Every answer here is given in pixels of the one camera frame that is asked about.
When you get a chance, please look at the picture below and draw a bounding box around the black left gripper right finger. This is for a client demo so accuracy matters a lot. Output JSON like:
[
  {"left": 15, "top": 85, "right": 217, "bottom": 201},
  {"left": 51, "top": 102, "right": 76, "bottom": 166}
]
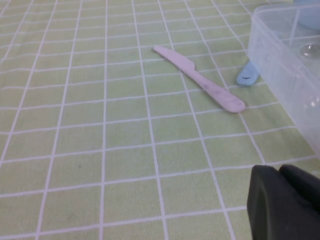
[{"left": 278, "top": 164, "right": 320, "bottom": 212}]

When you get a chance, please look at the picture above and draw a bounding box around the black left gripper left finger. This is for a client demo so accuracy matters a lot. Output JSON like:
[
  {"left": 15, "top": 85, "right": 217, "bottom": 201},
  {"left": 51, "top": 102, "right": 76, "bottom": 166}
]
[{"left": 246, "top": 164, "right": 320, "bottom": 240}]

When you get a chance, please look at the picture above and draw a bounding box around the clear plastic egg box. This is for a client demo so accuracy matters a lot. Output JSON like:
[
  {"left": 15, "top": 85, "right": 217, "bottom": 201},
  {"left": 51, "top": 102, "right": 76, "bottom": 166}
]
[{"left": 246, "top": 2, "right": 320, "bottom": 157}]

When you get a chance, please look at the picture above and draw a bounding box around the light blue plastic utensil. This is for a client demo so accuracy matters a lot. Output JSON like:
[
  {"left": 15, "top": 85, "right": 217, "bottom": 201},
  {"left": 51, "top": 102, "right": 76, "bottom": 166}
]
[{"left": 236, "top": 60, "right": 261, "bottom": 88}]

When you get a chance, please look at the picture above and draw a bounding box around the pink plastic knife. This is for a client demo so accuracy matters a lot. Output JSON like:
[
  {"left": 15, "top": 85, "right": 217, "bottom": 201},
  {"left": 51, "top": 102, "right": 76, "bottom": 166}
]
[{"left": 152, "top": 45, "right": 246, "bottom": 115}]

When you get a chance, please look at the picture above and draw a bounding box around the light blue cup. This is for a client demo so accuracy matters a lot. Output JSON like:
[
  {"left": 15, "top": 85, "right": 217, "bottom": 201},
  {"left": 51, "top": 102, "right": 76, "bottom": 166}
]
[{"left": 291, "top": 0, "right": 320, "bottom": 32}]

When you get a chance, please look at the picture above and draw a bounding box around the green checked tablecloth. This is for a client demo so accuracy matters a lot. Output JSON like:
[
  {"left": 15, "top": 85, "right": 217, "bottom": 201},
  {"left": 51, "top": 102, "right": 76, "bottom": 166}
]
[{"left": 0, "top": 0, "right": 320, "bottom": 240}]

